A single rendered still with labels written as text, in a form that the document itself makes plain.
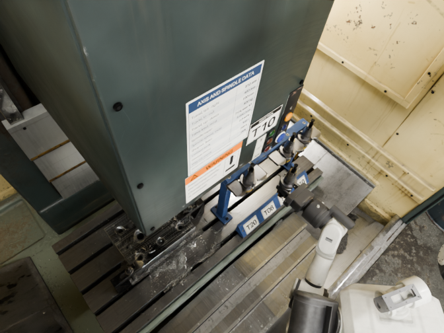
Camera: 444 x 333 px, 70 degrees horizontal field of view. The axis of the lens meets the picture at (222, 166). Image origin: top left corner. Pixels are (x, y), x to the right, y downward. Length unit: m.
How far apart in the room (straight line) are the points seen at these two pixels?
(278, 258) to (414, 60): 1.00
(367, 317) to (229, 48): 0.78
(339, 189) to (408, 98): 0.60
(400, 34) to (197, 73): 1.05
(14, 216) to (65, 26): 1.78
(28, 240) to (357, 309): 1.57
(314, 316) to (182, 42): 0.79
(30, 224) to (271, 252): 1.26
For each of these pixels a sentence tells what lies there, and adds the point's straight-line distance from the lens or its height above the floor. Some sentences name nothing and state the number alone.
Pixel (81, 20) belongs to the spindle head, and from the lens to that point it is 0.32.
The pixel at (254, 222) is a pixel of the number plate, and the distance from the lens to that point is 1.44.
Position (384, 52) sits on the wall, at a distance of 1.45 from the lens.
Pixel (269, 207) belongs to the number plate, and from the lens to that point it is 1.48.
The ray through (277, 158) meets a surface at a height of 1.22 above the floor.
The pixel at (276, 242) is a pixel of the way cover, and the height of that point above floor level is 0.75.
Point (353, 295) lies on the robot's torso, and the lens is 1.02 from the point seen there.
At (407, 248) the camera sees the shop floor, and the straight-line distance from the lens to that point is 2.84.
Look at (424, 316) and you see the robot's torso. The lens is 1.05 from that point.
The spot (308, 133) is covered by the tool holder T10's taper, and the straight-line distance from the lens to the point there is 1.34.
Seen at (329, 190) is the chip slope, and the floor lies 0.79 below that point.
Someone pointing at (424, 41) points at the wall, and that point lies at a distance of 1.38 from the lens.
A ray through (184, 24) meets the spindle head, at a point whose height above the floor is 2.03.
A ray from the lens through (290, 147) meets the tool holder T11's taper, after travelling 1.27.
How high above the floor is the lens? 2.24
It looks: 57 degrees down
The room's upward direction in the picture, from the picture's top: 8 degrees clockwise
